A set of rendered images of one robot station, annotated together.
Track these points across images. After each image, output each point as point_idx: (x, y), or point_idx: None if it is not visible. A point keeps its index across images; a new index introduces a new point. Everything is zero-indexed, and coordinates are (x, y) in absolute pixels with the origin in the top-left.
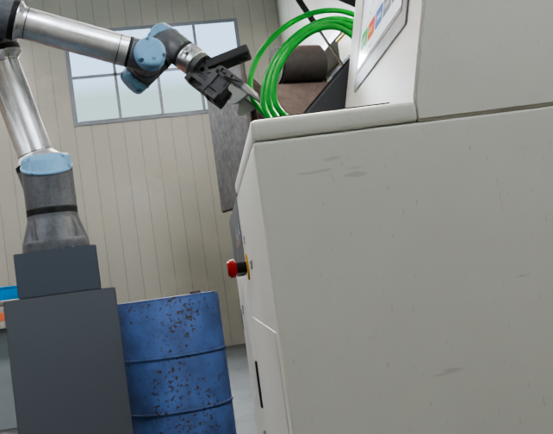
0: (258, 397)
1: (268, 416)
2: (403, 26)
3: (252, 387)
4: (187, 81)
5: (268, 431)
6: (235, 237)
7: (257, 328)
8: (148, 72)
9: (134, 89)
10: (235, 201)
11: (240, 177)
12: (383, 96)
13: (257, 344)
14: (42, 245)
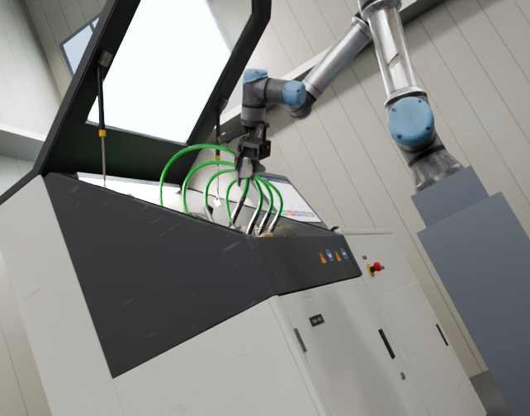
0: (380, 367)
1: (409, 339)
2: (327, 228)
3: (343, 404)
4: (267, 125)
5: (409, 356)
6: (311, 255)
7: (392, 295)
8: (302, 113)
9: (303, 103)
10: (337, 235)
11: (364, 233)
12: None
13: (388, 308)
14: None
